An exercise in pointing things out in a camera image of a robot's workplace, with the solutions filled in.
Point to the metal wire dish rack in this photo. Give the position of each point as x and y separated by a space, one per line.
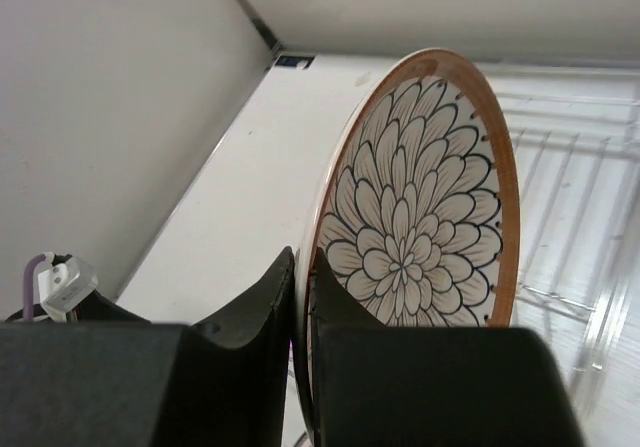
575 134

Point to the left corner label sticker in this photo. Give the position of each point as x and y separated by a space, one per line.
298 62

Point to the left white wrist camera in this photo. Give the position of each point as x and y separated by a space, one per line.
64 285

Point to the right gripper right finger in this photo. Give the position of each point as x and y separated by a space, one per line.
429 386

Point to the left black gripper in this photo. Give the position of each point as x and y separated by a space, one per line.
95 307

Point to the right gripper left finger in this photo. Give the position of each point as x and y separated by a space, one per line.
218 382

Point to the flower pattern plate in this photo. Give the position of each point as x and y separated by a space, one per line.
418 209

